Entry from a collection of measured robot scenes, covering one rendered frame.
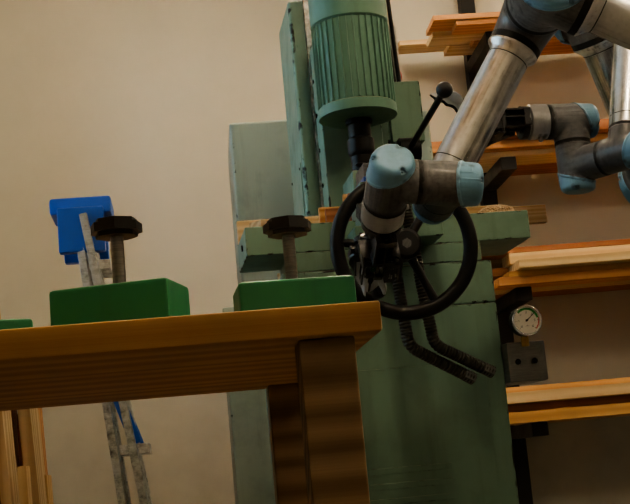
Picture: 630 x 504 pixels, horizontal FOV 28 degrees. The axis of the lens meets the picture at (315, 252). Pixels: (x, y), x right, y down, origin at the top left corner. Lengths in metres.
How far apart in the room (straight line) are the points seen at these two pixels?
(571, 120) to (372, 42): 0.47
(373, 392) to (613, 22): 0.87
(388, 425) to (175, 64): 2.95
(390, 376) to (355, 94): 0.63
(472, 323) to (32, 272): 2.78
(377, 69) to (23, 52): 2.74
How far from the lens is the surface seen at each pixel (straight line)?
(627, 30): 2.22
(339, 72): 2.77
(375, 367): 2.55
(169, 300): 1.10
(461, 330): 2.60
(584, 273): 4.71
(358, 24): 2.80
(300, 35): 3.06
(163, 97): 5.20
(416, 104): 3.04
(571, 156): 2.68
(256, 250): 2.55
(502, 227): 2.66
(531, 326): 2.57
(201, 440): 4.96
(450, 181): 2.07
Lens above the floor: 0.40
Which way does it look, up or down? 10 degrees up
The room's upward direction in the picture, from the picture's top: 5 degrees counter-clockwise
